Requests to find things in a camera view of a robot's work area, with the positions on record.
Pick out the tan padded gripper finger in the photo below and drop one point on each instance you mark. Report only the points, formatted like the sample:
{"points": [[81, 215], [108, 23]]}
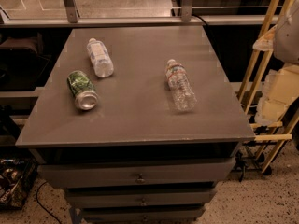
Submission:
{"points": [[265, 42], [280, 90]]}

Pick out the clear crinkled water bottle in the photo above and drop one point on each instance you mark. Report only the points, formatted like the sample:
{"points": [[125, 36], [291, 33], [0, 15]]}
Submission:
{"points": [[180, 87]]}

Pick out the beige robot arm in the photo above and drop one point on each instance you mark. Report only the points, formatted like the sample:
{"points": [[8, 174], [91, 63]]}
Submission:
{"points": [[286, 40]]}

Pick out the white label water bottle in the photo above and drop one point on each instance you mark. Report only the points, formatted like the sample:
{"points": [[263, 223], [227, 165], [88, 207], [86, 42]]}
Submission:
{"points": [[100, 59]]}

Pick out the middle grey drawer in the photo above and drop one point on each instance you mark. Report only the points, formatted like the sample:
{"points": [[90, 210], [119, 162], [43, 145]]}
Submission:
{"points": [[140, 198]]}

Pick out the grey drawer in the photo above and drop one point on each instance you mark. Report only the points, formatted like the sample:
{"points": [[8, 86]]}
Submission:
{"points": [[76, 176], [143, 214], [140, 198]]}

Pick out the grey drawer cabinet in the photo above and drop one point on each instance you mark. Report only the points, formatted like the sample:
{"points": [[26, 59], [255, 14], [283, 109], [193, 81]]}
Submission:
{"points": [[136, 120]]}

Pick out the green aluminium can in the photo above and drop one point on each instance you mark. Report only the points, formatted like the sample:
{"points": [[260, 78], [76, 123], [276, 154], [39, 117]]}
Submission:
{"points": [[82, 90]]}

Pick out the bottom grey drawer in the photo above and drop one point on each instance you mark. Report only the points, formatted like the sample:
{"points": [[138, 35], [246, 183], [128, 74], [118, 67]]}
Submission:
{"points": [[143, 214]]}

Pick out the top grey drawer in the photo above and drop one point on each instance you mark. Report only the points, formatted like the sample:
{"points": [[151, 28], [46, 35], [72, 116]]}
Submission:
{"points": [[76, 176]]}

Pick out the bin of snack packets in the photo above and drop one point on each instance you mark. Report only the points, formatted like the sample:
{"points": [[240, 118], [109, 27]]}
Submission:
{"points": [[17, 177]]}

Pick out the wooden easel frame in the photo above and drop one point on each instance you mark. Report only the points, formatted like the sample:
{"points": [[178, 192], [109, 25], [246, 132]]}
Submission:
{"points": [[270, 139]]}

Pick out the metal railing frame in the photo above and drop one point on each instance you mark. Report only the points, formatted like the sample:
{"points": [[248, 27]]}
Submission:
{"points": [[84, 13]]}

